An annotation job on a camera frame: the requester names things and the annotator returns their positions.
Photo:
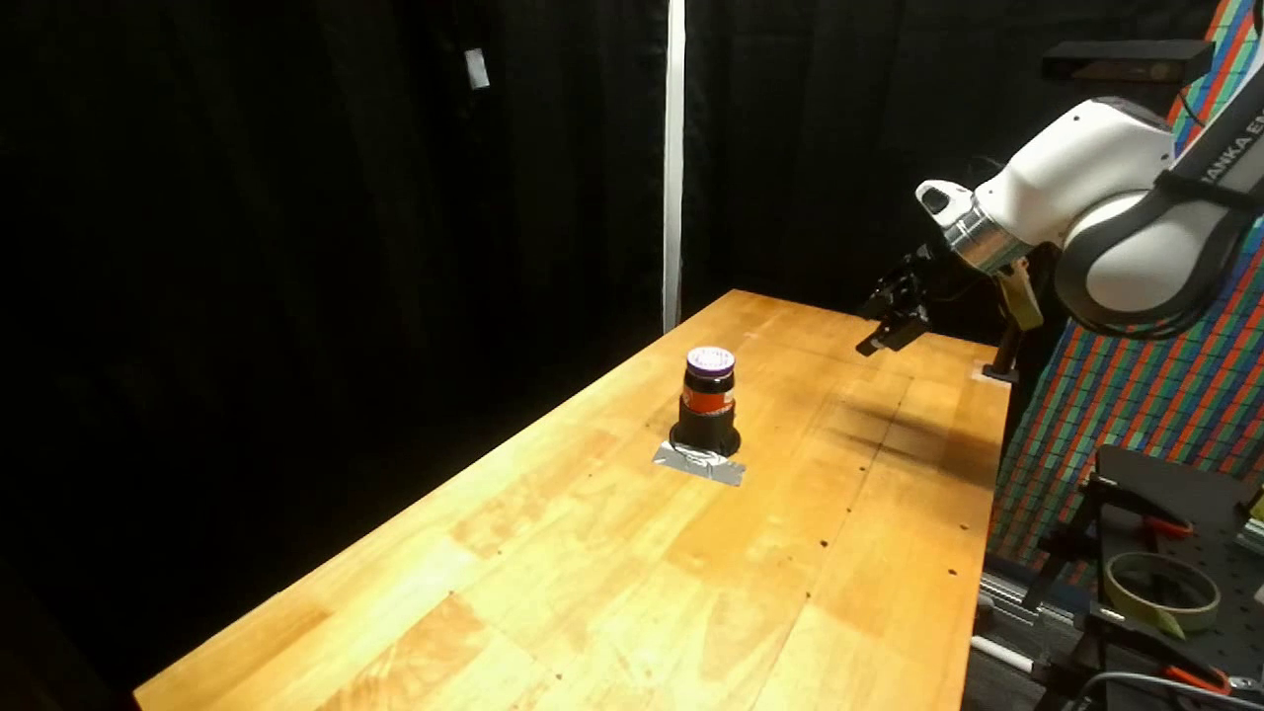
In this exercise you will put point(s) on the orange and black clamp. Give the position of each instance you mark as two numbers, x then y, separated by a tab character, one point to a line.
1147	522
1189	675

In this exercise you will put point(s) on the aluminium extrusion rail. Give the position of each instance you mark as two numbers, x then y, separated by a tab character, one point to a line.
1030	618

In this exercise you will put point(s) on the small silver tray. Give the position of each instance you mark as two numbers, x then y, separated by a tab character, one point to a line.
695	463

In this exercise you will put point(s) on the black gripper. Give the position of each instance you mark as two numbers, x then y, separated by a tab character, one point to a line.
932	280

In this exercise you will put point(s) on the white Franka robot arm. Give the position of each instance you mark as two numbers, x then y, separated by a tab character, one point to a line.
1120	197

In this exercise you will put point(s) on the white vertical pole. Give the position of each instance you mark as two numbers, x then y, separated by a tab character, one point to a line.
671	160

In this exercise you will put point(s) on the black cup with orange band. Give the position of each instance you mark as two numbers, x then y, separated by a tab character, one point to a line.
707	400

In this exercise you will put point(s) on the small white tag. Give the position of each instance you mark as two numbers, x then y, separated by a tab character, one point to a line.
475	69

